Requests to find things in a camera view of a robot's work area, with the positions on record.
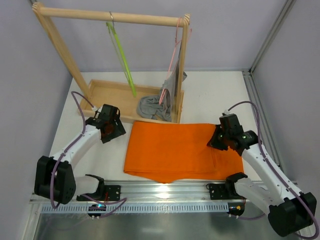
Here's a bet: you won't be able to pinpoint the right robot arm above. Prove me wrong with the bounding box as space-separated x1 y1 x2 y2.
207 112 320 239

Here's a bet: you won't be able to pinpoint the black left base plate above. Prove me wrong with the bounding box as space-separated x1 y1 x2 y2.
86 185 121 202

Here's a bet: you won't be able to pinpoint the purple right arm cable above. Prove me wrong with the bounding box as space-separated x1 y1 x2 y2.
226 100 318 238

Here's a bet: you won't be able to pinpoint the pink wire hanger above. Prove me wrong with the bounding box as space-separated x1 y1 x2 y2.
158 14 192 112

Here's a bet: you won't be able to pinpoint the grey shirt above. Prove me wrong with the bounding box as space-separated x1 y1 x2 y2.
136 50 181 122

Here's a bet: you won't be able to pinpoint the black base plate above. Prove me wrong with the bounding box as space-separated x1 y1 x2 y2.
206 183 240 200
86 185 121 202

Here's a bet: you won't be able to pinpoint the green plastic hanger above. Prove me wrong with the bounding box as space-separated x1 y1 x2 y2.
105 22 137 98

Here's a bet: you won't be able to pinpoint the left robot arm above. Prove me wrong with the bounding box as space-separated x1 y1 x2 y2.
34 104 126 209

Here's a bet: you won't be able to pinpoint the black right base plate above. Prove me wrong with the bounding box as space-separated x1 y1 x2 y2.
206 183 240 200

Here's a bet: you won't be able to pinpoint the wooden clothes rack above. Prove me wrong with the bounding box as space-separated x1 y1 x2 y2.
32 2 190 124

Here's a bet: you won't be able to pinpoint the orange trousers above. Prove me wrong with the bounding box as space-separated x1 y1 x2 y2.
123 121 244 184

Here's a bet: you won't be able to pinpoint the aluminium corner frame post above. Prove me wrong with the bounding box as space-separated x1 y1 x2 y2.
242 0 296 167

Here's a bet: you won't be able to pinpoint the aluminium front rail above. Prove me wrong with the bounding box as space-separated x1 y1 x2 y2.
29 180 303 215

